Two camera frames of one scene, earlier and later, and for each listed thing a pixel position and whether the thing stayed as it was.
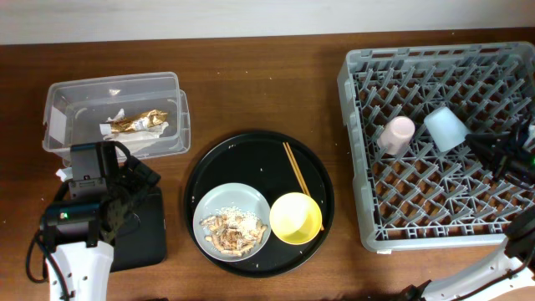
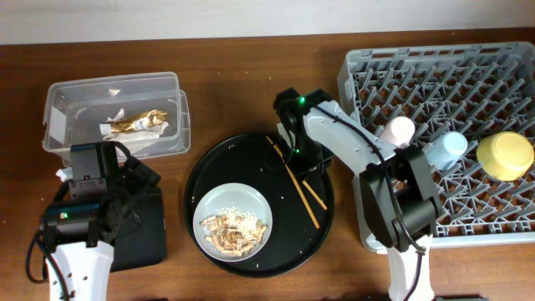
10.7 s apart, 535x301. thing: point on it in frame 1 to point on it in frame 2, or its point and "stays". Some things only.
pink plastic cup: (396, 135) stays
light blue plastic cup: (445, 129) to (445, 152)
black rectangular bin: (141, 241) stays
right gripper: (495, 157) to (302, 169)
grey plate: (231, 222) stays
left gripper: (140, 186) stays
